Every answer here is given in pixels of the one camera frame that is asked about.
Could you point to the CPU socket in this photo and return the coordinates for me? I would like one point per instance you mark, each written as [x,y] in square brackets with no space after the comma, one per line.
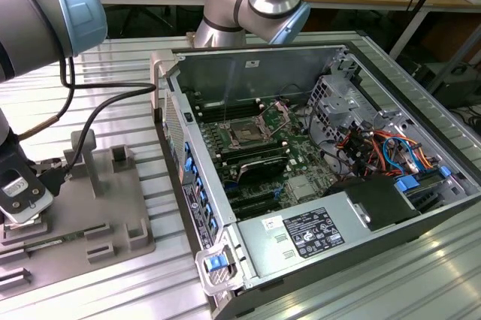
[246,134]

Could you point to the black expansion slots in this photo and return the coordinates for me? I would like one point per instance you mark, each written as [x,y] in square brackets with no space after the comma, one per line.
[255,203]

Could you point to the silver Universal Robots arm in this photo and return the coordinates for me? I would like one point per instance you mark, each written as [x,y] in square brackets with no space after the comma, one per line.
[34,15]

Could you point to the large blue drive clip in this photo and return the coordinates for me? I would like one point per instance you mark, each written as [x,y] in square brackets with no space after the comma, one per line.
[407,184]

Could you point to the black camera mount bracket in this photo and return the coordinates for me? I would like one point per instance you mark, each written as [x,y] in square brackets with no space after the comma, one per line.
[19,162]

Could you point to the black equipment case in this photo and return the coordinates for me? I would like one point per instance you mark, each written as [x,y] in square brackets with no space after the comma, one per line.
[454,85]

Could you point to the green motherboard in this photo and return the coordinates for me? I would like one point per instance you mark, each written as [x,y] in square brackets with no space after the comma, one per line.
[300,158]

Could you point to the blue case latch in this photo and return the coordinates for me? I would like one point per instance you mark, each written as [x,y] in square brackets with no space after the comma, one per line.
[213,263]

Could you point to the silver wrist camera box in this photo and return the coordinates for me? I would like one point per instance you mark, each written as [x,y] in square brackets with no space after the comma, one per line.
[30,207]

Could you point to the silver power supply with label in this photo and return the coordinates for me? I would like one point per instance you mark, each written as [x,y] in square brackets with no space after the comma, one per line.
[270,245]

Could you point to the silver perforated drive cage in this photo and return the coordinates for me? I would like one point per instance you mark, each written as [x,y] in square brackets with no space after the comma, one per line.
[338,106]

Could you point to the small blue drive clip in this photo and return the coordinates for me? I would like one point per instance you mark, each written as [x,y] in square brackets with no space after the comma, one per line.
[445,171]

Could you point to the black RAM slots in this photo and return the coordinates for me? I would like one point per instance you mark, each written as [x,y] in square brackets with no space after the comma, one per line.
[255,151]
[225,107]

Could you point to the open PC case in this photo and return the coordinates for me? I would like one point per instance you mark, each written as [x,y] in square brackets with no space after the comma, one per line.
[210,72]

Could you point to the silver square heat sink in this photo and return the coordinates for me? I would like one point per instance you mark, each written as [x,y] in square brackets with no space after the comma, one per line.
[301,188]

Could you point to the green RAM stick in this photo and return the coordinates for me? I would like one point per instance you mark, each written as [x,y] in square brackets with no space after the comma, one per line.
[56,241]

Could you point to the grey plastic parts rack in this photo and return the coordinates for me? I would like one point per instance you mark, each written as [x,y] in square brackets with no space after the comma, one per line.
[94,203]

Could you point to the black air duct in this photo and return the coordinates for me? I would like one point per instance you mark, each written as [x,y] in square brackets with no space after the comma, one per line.
[376,200]

